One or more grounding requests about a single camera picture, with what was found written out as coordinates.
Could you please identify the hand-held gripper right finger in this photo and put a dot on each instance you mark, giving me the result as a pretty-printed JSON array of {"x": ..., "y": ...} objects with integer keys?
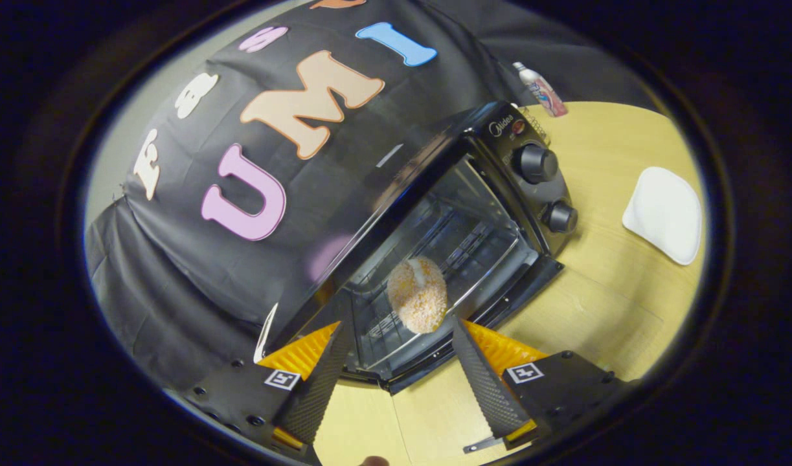
[{"x": 489, "y": 395}]

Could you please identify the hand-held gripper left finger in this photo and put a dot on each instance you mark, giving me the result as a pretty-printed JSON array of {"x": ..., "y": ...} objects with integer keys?
[{"x": 318, "y": 395}]

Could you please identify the black toaster oven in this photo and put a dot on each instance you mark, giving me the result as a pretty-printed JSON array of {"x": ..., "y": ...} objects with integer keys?
[{"x": 499, "y": 133}]

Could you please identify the black backdrop cloth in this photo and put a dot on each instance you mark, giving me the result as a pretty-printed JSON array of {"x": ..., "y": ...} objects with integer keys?
[{"x": 195, "y": 278}]

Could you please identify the white square plate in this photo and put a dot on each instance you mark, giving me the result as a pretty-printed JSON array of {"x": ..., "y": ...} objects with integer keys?
[{"x": 664, "y": 213}]

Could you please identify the pink label drink bottle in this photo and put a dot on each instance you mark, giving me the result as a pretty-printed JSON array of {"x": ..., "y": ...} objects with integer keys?
[{"x": 543, "y": 90}]

